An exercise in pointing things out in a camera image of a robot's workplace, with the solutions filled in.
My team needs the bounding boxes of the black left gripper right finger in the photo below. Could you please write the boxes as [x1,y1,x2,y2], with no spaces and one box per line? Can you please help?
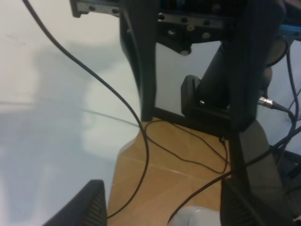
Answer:
[220,178,294,226]

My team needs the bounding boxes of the thick black cable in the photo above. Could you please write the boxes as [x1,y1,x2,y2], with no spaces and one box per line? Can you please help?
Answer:
[23,0,150,218]

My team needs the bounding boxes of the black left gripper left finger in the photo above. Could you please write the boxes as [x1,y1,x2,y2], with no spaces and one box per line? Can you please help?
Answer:
[44,179,107,226]

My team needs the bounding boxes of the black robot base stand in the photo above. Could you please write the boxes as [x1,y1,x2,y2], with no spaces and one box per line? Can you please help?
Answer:
[70,0,301,196]

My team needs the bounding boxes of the white object on floor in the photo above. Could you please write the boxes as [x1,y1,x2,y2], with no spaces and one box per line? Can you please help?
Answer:
[167,206,221,226]

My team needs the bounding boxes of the thin black floor cable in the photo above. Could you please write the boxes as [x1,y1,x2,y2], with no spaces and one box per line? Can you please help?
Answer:
[145,119,231,174]

